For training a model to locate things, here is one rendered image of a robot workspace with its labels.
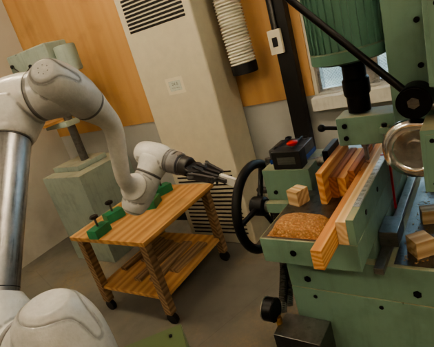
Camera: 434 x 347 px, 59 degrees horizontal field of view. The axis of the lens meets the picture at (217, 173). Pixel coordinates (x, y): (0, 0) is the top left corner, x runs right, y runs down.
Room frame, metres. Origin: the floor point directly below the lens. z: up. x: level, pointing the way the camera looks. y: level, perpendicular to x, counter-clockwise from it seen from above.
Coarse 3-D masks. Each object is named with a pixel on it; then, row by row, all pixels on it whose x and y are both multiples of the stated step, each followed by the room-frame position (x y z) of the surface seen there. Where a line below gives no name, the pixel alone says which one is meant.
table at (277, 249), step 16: (400, 176) 0.94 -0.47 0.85; (384, 192) 0.80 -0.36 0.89; (272, 208) 0.95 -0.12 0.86; (288, 208) 0.84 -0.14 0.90; (304, 208) 0.81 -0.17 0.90; (320, 208) 0.79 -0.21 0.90; (384, 208) 0.78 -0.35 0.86; (272, 224) 0.78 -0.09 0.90; (368, 224) 0.68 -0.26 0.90; (272, 240) 0.72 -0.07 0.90; (288, 240) 0.70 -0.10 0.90; (304, 240) 0.68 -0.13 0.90; (368, 240) 0.66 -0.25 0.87; (272, 256) 0.73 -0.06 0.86; (288, 256) 0.70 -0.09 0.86; (304, 256) 0.68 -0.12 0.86; (336, 256) 0.64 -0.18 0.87; (352, 256) 0.62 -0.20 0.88; (368, 256) 0.65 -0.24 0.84
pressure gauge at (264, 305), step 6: (264, 300) 0.81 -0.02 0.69; (270, 300) 0.80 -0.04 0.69; (276, 300) 0.81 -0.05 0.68; (264, 306) 0.79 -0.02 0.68; (270, 306) 0.78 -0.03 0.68; (276, 306) 0.80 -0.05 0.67; (264, 312) 0.79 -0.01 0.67; (270, 312) 0.78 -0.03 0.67; (276, 312) 0.80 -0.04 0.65; (264, 318) 0.79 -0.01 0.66; (270, 318) 0.77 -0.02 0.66; (276, 318) 0.79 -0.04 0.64
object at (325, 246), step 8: (376, 144) 0.98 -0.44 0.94; (360, 176) 0.81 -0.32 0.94; (352, 184) 0.78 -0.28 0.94; (344, 200) 0.72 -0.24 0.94; (336, 208) 0.70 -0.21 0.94; (336, 216) 0.67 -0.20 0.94; (328, 224) 0.65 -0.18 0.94; (328, 232) 0.62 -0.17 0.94; (336, 232) 0.63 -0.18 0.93; (320, 240) 0.60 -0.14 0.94; (328, 240) 0.60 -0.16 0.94; (336, 240) 0.63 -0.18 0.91; (312, 248) 0.59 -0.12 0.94; (320, 248) 0.58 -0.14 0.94; (328, 248) 0.59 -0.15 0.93; (336, 248) 0.62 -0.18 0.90; (312, 256) 0.58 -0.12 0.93; (320, 256) 0.57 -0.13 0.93; (328, 256) 0.59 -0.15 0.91; (320, 264) 0.57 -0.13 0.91
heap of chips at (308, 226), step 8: (288, 216) 0.75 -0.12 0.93; (296, 216) 0.74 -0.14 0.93; (304, 216) 0.73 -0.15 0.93; (312, 216) 0.72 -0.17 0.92; (320, 216) 0.72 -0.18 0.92; (280, 224) 0.74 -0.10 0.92; (288, 224) 0.72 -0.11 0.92; (296, 224) 0.71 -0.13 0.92; (304, 224) 0.70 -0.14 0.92; (312, 224) 0.70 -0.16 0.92; (320, 224) 0.70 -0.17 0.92; (272, 232) 0.74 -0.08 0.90; (280, 232) 0.72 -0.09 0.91; (288, 232) 0.71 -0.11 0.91; (296, 232) 0.70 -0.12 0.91; (304, 232) 0.69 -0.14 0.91; (312, 232) 0.68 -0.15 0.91; (320, 232) 0.68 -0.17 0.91
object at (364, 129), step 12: (372, 108) 0.88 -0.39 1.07; (384, 108) 0.85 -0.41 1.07; (336, 120) 0.88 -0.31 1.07; (348, 120) 0.86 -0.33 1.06; (360, 120) 0.84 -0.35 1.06; (372, 120) 0.83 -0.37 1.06; (384, 120) 0.81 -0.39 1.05; (348, 132) 0.86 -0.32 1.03; (360, 132) 0.84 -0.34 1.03; (372, 132) 0.83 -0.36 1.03; (348, 144) 0.87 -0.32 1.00; (360, 144) 0.85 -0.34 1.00
